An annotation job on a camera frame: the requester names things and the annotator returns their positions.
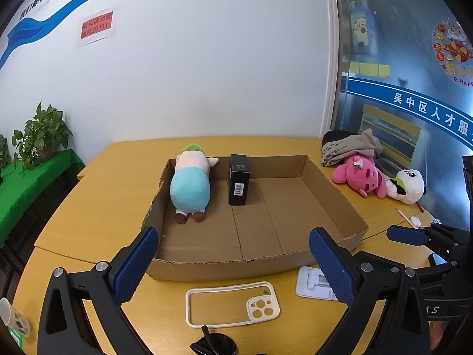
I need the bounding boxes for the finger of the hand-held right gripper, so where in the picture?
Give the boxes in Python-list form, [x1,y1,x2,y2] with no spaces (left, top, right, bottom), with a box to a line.
[354,250,450,276]
[386,225,431,247]

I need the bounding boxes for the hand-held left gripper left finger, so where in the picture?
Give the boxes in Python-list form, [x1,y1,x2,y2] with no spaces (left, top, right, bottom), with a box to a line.
[37,225,160,355]

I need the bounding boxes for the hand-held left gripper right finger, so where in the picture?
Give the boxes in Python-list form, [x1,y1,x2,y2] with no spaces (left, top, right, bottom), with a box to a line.
[308,226,433,355]

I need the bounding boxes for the white phone stand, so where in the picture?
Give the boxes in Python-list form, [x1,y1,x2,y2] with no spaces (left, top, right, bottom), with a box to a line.
[296,265,343,301]

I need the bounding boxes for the brown cardboard box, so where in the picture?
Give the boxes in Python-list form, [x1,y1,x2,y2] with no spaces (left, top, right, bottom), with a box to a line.
[141,154,370,281]

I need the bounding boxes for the cream phone case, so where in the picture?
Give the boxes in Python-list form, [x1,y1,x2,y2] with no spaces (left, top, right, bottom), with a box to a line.
[185,282,281,329]

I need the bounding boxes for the pink pig plush toy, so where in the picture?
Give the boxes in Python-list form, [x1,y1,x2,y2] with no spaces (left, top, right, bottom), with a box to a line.
[169,144,221,225]

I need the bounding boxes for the black sunglasses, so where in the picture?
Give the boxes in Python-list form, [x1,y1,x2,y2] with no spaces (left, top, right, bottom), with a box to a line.
[190,325,239,355]

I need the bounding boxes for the black packaging box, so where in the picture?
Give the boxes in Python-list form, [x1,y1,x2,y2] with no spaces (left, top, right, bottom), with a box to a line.
[228,154,254,206]

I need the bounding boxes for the pencil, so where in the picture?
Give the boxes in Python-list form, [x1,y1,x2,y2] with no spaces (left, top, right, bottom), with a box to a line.
[395,207,424,230]

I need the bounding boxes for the panda plush toy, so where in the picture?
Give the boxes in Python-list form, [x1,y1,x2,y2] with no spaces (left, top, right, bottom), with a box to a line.
[386,168,428,205]

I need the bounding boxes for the magenta plush toy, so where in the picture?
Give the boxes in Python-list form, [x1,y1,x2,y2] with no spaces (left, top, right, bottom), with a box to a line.
[331,154,389,199]

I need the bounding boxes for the beige cloth bag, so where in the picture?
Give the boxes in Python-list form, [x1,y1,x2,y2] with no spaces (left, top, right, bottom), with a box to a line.
[320,128,385,168]

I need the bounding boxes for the black cap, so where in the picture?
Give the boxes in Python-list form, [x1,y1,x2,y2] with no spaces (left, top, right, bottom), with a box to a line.
[321,130,350,149]

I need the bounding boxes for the blue window banner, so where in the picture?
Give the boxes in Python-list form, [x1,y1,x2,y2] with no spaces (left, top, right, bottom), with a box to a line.
[347,77,473,138]

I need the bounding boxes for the green table cloth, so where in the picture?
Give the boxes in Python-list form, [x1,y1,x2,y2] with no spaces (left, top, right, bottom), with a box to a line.
[0,149,85,249]

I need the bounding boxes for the white paper cup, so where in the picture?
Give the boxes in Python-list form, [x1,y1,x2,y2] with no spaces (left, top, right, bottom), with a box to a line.
[0,298,31,338]

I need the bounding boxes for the large potted green plant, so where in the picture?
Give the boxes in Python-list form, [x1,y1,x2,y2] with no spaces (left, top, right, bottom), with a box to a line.
[12,101,73,171]

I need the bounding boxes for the row of yellow sticky notes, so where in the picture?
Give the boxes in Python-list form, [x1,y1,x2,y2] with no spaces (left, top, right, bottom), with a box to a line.
[349,61,391,79]

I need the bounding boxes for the small potted green plant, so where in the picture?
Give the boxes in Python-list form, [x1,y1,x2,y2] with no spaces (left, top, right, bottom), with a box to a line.
[0,135,12,173]

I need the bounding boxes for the round festive window sticker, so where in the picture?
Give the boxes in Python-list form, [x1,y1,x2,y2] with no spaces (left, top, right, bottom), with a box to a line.
[430,18,473,87]

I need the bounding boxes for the sheep cartoon poster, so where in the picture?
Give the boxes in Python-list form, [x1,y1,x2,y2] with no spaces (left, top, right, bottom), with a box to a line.
[349,0,372,56]

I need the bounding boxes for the red paper wall sign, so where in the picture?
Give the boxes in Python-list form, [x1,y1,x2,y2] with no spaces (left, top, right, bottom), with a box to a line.
[76,8,115,48]

